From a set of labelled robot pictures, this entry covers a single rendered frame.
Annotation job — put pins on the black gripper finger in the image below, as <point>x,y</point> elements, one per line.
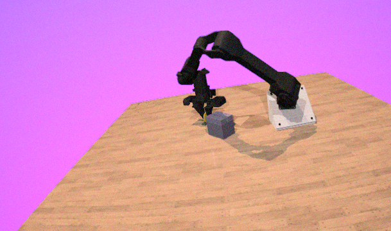
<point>208,110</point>
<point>200,109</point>

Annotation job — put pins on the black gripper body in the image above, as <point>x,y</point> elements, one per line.
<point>202,96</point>

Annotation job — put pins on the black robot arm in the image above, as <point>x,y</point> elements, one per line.
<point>228,47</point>

